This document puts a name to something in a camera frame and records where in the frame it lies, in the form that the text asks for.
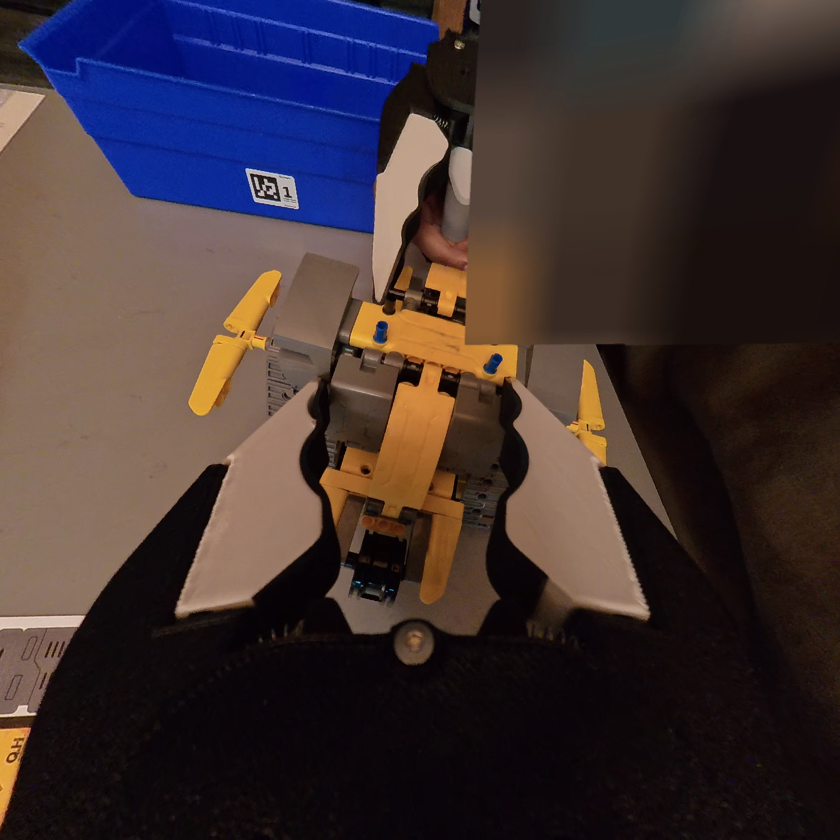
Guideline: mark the person's right hand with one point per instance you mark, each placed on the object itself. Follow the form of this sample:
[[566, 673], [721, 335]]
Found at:
[[436, 243]]

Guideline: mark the blue plastic bin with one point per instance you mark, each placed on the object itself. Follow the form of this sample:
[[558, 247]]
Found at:
[[197, 98]]

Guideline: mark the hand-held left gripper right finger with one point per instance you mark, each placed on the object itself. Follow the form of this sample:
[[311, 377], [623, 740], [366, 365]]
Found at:
[[564, 512]]

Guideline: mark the yellow grey toy brick vehicle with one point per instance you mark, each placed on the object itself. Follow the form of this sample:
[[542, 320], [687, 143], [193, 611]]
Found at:
[[413, 426]]

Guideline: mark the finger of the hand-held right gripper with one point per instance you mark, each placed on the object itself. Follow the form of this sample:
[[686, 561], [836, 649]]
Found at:
[[397, 197]]

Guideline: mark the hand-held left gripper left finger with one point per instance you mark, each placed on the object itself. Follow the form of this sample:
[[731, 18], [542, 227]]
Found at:
[[262, 512]]

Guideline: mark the white printed instruction sheet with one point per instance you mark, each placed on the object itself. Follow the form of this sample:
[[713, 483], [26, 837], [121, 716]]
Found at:
[[13, 115]]

